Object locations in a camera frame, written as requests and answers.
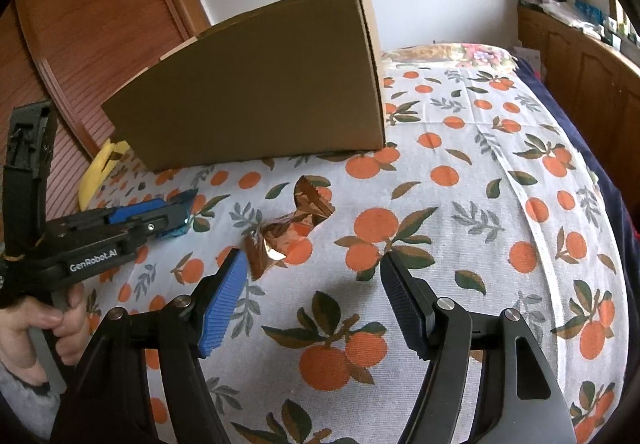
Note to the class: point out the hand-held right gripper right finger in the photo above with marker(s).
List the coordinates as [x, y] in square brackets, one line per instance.
[405, 309]

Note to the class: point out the wooden wardrobe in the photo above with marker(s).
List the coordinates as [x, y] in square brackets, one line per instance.
[100, 14]

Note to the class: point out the copper foil candy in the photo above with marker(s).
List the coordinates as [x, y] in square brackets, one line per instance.
[282, 234]

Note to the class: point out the orange fruit print bedsheet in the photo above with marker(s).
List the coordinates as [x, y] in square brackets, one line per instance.
[450, 224]

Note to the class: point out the dark blue blanket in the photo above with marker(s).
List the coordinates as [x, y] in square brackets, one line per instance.
[600, 164]

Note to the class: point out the floral patchwork quilt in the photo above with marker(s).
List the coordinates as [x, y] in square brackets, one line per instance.
[475, 55]

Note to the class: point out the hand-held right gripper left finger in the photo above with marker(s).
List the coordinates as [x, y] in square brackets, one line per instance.
[225, 304]

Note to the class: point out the person's left hand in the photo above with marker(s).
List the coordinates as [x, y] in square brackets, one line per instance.
[20, 329]

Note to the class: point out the person's left forearm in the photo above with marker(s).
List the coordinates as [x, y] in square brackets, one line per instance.
[20, 399]

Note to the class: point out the brown cardboard box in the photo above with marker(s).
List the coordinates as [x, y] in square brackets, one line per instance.
[250, 84]

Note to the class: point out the yellow plush toy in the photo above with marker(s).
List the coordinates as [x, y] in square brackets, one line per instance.
[102, 164]

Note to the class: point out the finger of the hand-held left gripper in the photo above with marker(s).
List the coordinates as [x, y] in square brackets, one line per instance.
[162, 224]
[132, 213]

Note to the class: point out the wooden cabinet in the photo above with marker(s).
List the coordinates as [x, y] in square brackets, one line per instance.
[575, 69]

